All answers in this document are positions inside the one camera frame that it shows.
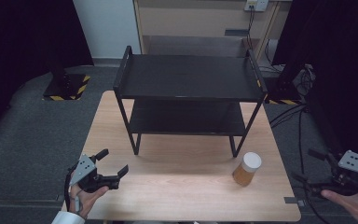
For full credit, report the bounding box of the amber jar with white lid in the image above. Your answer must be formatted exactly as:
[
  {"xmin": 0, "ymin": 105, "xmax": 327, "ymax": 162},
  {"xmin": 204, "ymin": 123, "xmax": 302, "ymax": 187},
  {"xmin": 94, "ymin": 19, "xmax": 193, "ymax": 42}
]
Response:
[{"xmin": 232, "ymin": 151, "xmax": 263, "ymax": 188}]

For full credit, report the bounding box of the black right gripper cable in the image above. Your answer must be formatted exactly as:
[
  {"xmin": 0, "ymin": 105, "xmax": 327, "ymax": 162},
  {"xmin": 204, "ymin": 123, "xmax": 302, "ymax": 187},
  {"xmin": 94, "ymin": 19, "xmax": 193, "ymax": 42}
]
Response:
[{"xmin": 302, "ymin": 186, "xmax": 328, "ymax": 224}]

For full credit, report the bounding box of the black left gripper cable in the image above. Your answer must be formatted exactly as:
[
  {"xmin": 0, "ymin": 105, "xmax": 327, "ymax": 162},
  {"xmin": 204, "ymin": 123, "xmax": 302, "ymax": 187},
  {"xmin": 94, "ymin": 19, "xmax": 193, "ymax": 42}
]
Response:
[{"xmin": 63, "ymin": 163, "xmax": 79, "ymax": 213}]

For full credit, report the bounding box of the black socket cable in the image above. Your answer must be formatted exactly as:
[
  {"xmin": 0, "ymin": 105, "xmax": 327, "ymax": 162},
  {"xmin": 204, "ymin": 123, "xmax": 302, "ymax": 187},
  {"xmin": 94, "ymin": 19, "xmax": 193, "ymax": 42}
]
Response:
[{"xmin": 246, "ymin": 5, "xmax": 256, "ymax": 49}]

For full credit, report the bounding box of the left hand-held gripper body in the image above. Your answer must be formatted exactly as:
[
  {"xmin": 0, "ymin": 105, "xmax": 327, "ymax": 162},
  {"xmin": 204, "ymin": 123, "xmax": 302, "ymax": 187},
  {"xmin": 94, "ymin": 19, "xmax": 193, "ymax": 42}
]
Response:
[{"xmin": 69, "ymin": 154, "xmax": 120, "ymax": 193}]

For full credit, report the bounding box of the person's white sleeve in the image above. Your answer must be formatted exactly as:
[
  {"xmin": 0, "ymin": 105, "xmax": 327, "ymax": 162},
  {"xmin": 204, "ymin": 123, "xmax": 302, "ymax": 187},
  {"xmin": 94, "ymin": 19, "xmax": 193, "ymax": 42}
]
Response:
[{"xmin": 50, "ymin": 210, "xmax": 86, "ymax": 224}]

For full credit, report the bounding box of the black stand with striped base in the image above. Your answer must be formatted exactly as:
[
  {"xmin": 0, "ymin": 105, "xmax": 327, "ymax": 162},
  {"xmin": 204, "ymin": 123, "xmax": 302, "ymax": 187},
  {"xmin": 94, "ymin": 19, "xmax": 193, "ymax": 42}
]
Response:
[
  {"xmin": 42, "ymin": 55, "xmax": 92, "ymax": 102},
  {"xmin": 265, "ymin": 66, "xmax": 303, "ymax": 106}
]

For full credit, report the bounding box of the white wall power socket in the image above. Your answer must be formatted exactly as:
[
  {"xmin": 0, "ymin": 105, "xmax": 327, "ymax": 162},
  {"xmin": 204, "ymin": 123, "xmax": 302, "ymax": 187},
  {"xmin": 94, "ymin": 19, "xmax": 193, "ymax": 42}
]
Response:
[{"xmin": 243, "ymin": 0, "xmax": 269, "ymax": 13}]

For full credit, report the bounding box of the black floor cable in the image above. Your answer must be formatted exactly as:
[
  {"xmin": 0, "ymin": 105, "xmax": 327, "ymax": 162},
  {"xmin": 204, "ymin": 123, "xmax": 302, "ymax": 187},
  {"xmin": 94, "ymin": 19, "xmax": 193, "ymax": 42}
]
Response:
[{"xmin": 268, "ymin": 104, "xmax": 309, "ymax": 129}]

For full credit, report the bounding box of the black two-tier metal shelf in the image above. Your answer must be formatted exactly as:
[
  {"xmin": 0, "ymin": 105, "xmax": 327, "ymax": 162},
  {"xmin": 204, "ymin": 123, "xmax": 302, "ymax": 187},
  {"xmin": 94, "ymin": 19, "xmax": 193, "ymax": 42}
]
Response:
[{"xmin": 113, "ymin": 45, "xmax": 269, "ymax": 158}]

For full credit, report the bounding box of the grey tape strip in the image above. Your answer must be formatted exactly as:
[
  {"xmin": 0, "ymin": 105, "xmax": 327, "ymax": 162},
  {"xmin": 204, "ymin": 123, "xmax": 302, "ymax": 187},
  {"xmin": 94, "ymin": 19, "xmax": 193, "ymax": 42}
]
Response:
[{"xmin": 224, "ymin": 28, "xmax": 250, "ymax": 37}]

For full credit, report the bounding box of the black curtain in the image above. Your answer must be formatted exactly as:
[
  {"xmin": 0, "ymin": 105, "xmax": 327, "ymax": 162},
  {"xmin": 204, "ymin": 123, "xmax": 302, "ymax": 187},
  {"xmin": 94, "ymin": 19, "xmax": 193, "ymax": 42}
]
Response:
[
  {"xmin": 0, "ymin": 0, "xmax": 95, "ymax": 146},
  {"xmin": 272, "ymin": 0, "xmax": 358, "ymax": 161}
]

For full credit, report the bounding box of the light wooden cabinet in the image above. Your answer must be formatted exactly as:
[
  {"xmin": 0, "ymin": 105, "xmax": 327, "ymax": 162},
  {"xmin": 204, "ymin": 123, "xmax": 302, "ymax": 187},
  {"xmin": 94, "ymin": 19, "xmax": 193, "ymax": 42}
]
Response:
[{"xmin": 132, "ymin": 0, "xmax": 293, "ymax": 61}]

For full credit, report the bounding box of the tangled cable bundle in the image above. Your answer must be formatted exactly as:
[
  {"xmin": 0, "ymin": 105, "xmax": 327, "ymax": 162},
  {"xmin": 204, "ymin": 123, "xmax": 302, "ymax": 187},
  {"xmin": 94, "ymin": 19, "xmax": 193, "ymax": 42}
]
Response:
[{"xmin": 292, "ymin": 63, "xmax": 317, "ymax": 96}]

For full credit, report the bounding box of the grey tape piece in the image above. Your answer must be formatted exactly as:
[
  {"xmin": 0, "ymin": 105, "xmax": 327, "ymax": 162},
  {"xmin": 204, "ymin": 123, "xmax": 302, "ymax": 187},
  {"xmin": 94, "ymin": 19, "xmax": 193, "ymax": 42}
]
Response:
[{"xmin": 283, "ymin": 196, "xmax": 306, "ymax": 208}]

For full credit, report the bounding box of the person's left hand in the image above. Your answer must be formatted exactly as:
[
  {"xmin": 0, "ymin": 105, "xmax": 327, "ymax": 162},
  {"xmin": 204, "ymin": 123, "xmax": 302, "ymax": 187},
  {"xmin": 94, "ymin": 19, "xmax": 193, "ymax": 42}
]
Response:
[{"xmin": 68, "ymin": 185, "xmax": 110, "ymax": 217}]

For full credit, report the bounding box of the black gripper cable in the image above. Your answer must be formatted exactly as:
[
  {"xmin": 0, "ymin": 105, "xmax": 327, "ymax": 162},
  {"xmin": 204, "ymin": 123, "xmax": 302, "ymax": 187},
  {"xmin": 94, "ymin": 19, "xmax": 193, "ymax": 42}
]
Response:
[
  {"xmin": 63, "ymin": 163, "xmax": 79, "ymax": 213},
  {"xmin": 302, "ymin": 186, "xmax": 328, "ymax": 224}
]

